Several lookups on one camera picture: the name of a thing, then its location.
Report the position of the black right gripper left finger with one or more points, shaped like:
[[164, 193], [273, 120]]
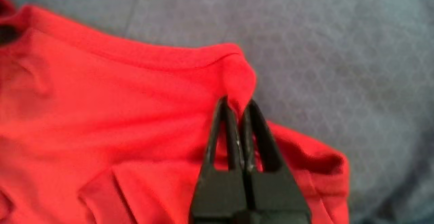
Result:
[[220, 197]]

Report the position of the blue-grey bed sheet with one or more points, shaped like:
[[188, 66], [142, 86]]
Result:
[[339, 47]]

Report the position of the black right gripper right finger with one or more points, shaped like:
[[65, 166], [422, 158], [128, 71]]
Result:
[[274, 197]]

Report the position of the red t-shirt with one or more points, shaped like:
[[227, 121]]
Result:
[[101, 132]]

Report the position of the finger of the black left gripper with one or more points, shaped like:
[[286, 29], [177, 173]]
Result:
[[6, 34]]

